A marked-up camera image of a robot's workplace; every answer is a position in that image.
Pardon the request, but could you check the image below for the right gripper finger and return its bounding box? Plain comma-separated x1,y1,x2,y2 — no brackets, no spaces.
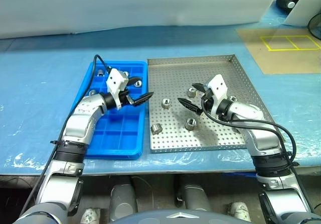
191,83,208,94
177,97,203,116

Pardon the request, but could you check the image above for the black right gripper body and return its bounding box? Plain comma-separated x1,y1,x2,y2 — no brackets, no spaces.
200,88,214,115

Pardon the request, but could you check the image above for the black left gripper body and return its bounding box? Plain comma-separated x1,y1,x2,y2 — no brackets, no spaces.
119,82,134,107

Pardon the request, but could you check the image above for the blue compartment tray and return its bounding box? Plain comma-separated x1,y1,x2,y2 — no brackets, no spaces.
71,60,148,161

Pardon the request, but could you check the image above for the perforated metal tray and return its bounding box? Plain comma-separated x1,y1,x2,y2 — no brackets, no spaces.
146,54,276,154

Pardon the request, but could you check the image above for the white backdrop sheet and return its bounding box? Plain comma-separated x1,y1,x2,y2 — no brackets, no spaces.
0,0,285,40

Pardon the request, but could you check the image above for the brown cardboard mat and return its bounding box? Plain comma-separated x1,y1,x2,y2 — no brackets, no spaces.
235,28,321,75

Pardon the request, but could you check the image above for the blue plastic table cover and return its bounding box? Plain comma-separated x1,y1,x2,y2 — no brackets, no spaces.
0,20,321,177

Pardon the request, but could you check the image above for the dark grey rounded housing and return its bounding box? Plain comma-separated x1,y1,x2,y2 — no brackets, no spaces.
109,176,139,222
178,175,212,212

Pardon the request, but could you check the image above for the blue-grey robot chest shell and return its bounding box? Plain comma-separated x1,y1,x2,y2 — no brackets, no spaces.
107,208,234,224

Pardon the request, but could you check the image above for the white rounded foot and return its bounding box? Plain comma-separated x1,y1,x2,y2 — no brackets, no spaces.
81,207,101,224
226,201,252,222

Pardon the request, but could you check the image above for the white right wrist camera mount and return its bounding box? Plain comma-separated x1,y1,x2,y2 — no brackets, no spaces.
205,74,229,116

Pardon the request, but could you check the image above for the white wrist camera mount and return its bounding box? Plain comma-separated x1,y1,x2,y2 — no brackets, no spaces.
106,68,130,109
205,74,229,116

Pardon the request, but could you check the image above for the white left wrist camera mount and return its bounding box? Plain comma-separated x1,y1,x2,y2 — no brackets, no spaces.
106,68,130,109

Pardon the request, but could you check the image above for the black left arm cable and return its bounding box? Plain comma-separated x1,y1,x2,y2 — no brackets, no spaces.
19,54,112,214

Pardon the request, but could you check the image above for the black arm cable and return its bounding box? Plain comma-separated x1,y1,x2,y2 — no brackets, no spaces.
202,97,315,212
19,54,112,214

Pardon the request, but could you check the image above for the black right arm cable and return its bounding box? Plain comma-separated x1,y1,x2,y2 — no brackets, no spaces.
202,97,315,212

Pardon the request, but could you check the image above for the black background cable loop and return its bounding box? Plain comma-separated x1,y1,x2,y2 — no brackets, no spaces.
308,12,321,42

